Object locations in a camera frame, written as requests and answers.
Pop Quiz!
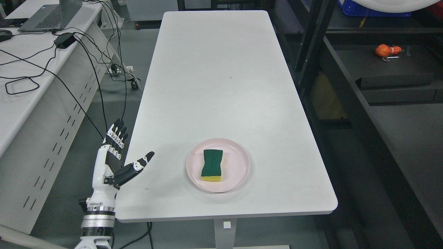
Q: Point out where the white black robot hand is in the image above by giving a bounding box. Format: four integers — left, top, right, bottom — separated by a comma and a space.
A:
86, 119, 155, 211

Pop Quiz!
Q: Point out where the green yellow sponge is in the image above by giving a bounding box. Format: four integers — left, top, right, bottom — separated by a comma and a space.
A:
201, 149, 223, 182

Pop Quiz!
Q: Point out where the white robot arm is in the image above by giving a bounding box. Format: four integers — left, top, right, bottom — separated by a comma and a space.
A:
75, 205, 115, 249

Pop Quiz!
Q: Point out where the dark metal shelf rack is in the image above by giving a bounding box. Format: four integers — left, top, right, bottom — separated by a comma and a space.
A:
269, 0, 442, 249

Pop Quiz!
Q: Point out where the orange toy on shelf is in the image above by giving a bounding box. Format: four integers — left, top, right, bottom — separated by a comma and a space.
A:
375, 44, 402, 58

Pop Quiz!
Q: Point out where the white power strip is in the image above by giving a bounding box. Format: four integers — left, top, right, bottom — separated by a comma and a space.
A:
107, 64, 134, 77

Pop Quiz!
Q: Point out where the white side desk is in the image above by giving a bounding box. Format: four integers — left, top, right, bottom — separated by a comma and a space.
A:
0, 2, 120, 234

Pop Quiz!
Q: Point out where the pink round plate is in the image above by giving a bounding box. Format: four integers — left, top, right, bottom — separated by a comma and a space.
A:
186, 138, 250, 193

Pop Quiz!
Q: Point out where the white rectangular table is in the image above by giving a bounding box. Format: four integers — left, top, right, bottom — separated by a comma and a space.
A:
116, 10, 338, 249

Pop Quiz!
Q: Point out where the black power adapter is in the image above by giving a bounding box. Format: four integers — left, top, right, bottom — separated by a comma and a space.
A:
54, 33, 76, 49

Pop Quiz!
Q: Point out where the grey laptop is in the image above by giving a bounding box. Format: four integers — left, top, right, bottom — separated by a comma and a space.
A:
18, 0, 83, 33

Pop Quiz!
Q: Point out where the black computer mouse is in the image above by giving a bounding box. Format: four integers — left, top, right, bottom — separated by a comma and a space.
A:
0, 29, 13, 42

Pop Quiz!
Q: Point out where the blue plastic crate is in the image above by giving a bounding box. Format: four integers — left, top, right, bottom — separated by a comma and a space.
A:
337, 0, 412, 17

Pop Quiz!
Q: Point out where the black cable loop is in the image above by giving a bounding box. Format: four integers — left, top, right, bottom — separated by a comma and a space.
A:
5, 76, 40, 95

